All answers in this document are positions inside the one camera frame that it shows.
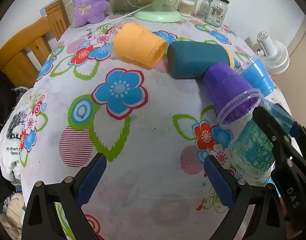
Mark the teal scribbled clear cup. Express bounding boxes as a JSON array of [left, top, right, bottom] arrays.
[[229, 99, 294, 176]]

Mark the purple plastic cup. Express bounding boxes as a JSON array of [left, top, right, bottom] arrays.
[[203, 63, 263, 125]]

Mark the blue plastic cup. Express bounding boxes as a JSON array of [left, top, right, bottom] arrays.
[[234, 54, 275, 97]]

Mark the dark teal cup yellow rim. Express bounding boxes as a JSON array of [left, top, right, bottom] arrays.
[[167, 41, 235, 79]]

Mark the orange plastic cup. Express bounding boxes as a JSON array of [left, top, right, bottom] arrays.
[[112, 22, 168, 69]]

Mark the white fan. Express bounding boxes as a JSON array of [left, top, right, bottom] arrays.
[[256, 31, 290, 75]]

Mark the white printed t-shirt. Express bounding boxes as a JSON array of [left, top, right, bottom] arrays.
[[0, 88, 37, 181]]

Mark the floral tablecloth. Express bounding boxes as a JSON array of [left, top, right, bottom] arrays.
[[21, 16, 244, 239]]

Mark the glass jar green lid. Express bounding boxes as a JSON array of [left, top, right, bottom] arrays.
[[199, 0, 229, 27]]

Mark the wooden chair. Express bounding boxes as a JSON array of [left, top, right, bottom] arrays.
[[0, 0, 70, 87]]

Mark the cotton swab container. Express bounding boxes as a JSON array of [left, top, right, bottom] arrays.
[[178, 0, 195, 17]]

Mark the purple plush toy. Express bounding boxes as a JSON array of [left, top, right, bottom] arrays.
[[73, 0, 110, 27]]

